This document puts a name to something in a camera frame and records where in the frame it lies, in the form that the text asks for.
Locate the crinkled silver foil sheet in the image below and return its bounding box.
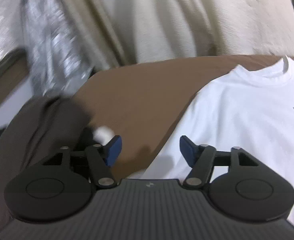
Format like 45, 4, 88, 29
13, 0, 96, 99

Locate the white t-shirt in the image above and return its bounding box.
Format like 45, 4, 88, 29
136, 54, 294, 233

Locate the black folded garment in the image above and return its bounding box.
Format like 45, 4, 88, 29
77, 127, 99, 147

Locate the dark brown folded garment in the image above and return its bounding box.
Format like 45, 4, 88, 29
0, 95, 93, 232

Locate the beige window frame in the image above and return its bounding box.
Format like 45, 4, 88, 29
0, 48, 30, 120

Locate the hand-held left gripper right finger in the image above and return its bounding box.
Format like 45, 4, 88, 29
179, 135, 263, 188

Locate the beige satin curtain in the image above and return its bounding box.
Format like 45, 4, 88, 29
53, 0, 139, 68

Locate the cream curtain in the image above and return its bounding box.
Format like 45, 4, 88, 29
112, 0, 294, 64

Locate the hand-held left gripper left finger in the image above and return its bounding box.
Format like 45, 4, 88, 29
40, 135, 123, 189

